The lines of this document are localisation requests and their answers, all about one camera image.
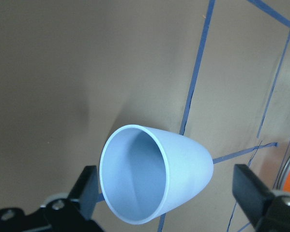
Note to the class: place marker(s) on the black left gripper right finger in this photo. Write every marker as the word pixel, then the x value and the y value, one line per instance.
pixel 251 194

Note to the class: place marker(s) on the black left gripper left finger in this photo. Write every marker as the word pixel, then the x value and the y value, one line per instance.
pixel 84 194

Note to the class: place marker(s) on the light blue plastic cup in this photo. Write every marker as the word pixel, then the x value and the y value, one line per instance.
pixel 146 172

